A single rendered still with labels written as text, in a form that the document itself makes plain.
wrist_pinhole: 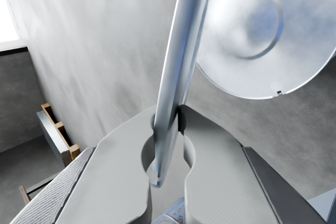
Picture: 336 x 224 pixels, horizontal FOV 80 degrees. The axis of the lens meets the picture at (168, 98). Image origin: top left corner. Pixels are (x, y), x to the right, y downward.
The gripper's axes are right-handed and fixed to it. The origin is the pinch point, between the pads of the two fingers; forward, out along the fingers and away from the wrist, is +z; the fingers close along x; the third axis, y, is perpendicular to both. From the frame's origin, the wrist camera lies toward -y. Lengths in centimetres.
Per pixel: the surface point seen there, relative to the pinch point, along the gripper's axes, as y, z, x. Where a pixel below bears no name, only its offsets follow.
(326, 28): -0.8, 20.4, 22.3
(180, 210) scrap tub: 102, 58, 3
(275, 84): 9.5, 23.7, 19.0
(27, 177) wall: 294, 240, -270
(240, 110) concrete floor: 32, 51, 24
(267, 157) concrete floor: 46, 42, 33
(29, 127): 237, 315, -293
